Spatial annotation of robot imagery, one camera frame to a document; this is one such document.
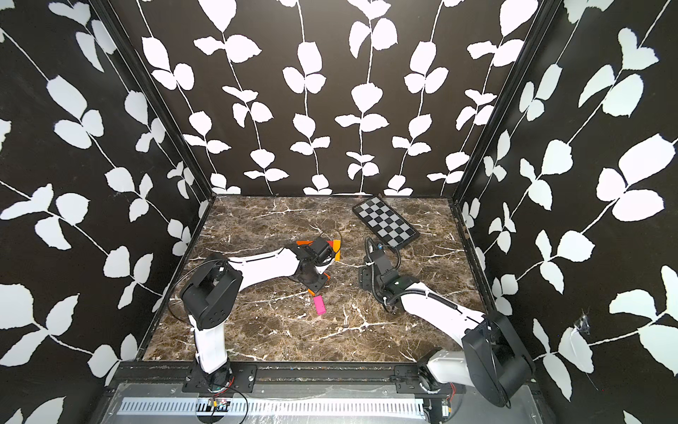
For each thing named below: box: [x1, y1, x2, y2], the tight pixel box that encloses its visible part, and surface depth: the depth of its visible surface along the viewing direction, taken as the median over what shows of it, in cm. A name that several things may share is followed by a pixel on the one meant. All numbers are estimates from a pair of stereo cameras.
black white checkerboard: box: [352, 195, 421, 253], surface depth 111 cm
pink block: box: [313, 295, 326, 316], surface depth 90 cm
